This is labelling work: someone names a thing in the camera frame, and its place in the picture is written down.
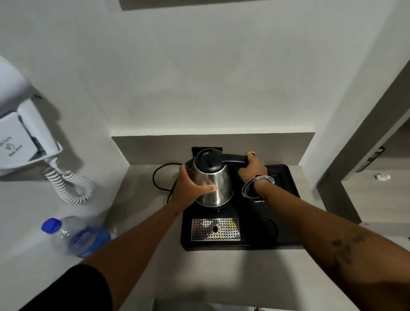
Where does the person's left hand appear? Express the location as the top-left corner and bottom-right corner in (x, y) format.
(172, 164), (219, 210)

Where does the person's right hand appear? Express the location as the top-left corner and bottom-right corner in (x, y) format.
(237, 154), (269, 194)

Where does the stainless steel electric kettle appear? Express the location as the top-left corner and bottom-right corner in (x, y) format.
(185, 148), (250, 208)

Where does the person's right forearm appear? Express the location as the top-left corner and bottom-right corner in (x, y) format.
(252, 179), (410, 311)

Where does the person's left forearm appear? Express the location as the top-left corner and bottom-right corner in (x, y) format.
(82, 201), (184, 311)

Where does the silver wrist bangle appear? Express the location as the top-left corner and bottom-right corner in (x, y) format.
(241, 175), (275, 198)

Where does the perforated metal drip grate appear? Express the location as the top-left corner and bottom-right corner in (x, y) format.
(191, 218), (241, 242)

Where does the black kettle tray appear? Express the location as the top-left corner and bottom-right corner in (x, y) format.
(180, 164), (305, 251)

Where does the clear blue-capped water bottle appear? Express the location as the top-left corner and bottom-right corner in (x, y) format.
(41, 217), (112, 259)

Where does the black sleeve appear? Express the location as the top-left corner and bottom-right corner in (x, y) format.
(19, 264), (113, 311)

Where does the black power cord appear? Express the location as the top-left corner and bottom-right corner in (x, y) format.
(152, 162), (183, 204)

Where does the black cabinet handle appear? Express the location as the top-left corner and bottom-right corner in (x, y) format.
(356, 146), (385, 173)

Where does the white coiled dryer cord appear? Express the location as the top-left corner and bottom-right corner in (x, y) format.
(43, 163), (95, 205)

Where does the white wall hair dryer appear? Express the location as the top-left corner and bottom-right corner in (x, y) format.
(0, 55), (63, 177)

